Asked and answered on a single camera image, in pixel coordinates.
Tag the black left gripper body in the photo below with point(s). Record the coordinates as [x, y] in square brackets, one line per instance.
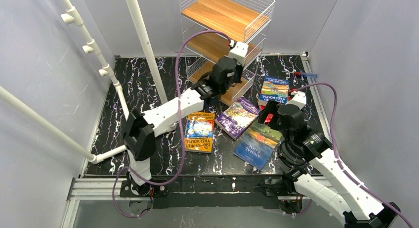
[238, 73]

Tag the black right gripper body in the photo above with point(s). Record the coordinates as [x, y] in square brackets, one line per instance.
[271, 111]

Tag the blue animal farm book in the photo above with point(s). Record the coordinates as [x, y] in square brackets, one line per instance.
[257, 145]

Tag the white wire wooden shelf rack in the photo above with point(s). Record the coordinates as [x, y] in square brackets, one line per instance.
[244, 21]

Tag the orange 130-storey treehouse book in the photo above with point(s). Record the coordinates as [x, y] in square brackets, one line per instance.
[199, 132]

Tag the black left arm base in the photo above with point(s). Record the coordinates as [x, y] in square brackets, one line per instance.
[144, 188]

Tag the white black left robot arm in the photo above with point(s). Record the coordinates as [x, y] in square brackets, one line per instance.
[140, 129]

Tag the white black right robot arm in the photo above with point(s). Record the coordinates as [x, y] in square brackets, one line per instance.
[347, 201]

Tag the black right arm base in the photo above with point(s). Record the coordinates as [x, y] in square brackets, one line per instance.
[290, 201]

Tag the blue 91-storey treehouse book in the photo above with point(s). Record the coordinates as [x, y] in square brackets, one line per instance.
[275, 89]

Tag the purple 52-storey treehouse book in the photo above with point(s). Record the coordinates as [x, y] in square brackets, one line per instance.
[237, 117]

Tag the blue red screwdriver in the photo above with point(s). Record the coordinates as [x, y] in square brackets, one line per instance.
[303, 74]

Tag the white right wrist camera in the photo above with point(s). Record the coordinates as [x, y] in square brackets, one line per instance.
[298, 98]

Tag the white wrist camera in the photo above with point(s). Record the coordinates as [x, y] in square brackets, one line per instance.
[238, 51]
[298, 98]

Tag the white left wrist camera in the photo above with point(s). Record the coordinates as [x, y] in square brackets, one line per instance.
[238, 51]

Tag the white pvc pipe frame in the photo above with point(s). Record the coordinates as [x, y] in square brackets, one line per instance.
[72, 16]

